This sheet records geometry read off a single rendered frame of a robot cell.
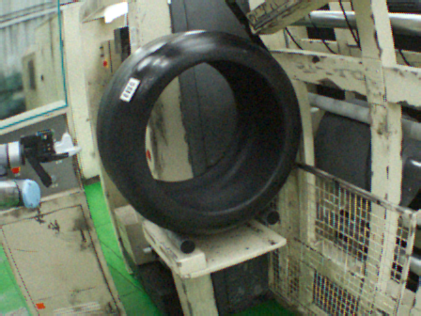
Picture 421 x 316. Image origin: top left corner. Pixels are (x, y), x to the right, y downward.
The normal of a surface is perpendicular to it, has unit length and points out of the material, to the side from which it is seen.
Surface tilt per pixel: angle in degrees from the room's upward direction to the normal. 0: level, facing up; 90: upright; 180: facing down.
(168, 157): 90
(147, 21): 90
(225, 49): 80
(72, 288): 88
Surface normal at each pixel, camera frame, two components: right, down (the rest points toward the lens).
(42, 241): 0.41, 0.22
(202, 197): 0.05, -0.62
